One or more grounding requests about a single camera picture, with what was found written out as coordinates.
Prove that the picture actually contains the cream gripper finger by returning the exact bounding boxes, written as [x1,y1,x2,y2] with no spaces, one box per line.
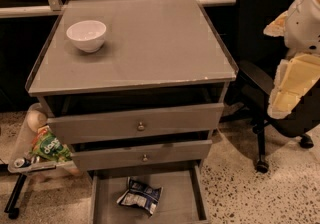
[263,11,288,37]
[267,53,320,119]

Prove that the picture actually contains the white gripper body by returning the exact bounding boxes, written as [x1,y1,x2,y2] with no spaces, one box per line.
[284,0,320,55]

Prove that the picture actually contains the blue chip bag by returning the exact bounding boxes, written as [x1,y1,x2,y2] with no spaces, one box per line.
[117,177,163,216]

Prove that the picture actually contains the grey top drawer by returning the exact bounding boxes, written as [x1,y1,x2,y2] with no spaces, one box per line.
[48,103,224,144]

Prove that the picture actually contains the grey drawer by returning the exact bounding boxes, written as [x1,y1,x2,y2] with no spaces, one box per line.
[48,103,224,144]
[72,140,212,171]
[88,161,210,224]

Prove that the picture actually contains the grey drawer cabinet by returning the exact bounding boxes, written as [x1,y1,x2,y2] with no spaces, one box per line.
[25,0,240,224]

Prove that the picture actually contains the grey bottom drawer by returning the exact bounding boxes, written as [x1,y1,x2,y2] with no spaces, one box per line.
[88,161,210,224]

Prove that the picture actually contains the grey middle drawer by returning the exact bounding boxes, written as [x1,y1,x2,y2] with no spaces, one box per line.
[72,140,212,171]

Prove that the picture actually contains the green chip bag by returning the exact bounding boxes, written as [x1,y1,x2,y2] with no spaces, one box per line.
[31,126,72,162]

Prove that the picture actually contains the black office chair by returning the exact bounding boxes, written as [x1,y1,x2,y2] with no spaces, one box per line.
[225,0,320,173]

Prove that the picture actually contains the white ceramic bowl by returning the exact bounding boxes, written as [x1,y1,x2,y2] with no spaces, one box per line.
[66,20,107,53]

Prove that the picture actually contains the clear side bin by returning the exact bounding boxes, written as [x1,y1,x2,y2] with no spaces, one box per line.
[7,102,78,174]

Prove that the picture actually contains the paper towel roll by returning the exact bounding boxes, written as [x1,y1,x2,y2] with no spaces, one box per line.
[27,110,47,132]

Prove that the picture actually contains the soda can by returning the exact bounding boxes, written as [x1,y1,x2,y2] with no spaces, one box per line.
[14,157,31,168]

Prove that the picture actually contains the black cart leg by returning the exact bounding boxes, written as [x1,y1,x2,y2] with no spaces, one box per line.
[4,174,27,219]

